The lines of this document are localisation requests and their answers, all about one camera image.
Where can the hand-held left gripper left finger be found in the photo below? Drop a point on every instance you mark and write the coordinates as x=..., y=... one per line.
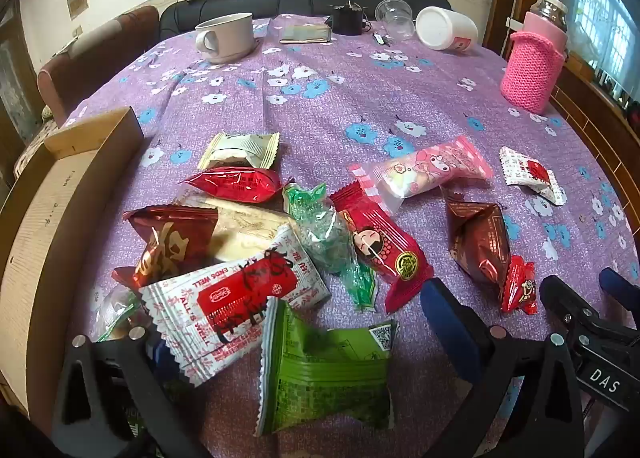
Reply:
x=135, y=368

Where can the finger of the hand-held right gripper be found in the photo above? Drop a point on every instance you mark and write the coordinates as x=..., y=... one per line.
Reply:
x=622, y=293
x=565, y=303

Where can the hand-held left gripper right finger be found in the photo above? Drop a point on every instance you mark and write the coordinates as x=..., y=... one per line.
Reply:
x=445, y=323

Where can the brown red foil snack packet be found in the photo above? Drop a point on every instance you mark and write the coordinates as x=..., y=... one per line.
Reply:
x=480, y=243

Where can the red cartoon girl snack packet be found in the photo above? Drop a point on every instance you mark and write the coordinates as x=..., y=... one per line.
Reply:
x=380, y=248

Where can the dark red foil snack packet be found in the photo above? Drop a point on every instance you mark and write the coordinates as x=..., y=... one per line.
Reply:
x=170, y=243

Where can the large white red snack packet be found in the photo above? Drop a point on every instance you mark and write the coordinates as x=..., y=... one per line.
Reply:
x=250, y=298

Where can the clear green candy packet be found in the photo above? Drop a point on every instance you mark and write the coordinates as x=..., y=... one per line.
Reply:
x=325, y=238

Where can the pink cartoon snack packet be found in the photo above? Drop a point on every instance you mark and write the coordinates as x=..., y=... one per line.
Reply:
x=430, y=170

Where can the cardboard box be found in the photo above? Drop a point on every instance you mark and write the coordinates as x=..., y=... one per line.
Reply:
x=45, y=218

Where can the cream snack packet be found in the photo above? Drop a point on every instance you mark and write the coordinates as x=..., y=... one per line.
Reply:
x=250, y=233

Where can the shiny red snack packet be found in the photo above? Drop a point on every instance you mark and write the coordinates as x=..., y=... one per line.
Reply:
x=235, y=184

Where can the pale green snack packet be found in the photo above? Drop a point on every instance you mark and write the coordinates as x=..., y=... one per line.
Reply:
x=240, y=150

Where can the small red candy packet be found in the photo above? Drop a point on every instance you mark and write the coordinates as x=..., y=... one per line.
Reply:
x=520, y=288

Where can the clear wrapped snack packet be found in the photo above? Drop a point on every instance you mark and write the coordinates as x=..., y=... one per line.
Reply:
x=117, y=310

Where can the small white red snack packet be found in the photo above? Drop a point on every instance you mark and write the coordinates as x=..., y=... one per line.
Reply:
x=532, y=172

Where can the purple floral tablecloth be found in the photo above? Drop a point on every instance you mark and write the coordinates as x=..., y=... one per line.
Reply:
x=325, y=112

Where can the patterned cushion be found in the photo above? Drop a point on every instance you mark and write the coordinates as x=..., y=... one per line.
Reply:
x=32, y=142

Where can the white paper cup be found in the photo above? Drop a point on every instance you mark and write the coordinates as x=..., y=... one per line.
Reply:
x=442, y=30

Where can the clear plastic cup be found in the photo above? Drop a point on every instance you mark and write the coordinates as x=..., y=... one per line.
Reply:
x=397, y=20

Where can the brown armchair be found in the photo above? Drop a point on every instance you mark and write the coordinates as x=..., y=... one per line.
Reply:
x=100, y=62

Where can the small black device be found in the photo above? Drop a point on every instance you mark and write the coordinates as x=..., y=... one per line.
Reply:
x=346, y=20

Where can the folded grey cloth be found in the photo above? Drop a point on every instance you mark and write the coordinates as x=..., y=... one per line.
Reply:
x=305, y=34

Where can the white mug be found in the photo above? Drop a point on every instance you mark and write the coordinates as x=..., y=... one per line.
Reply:
x=225, y=35

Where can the black sofa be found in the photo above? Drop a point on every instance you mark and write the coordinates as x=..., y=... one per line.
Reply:
x=300, y=0

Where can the wall switch plate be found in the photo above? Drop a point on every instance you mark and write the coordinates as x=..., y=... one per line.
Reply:
x=77, y=3

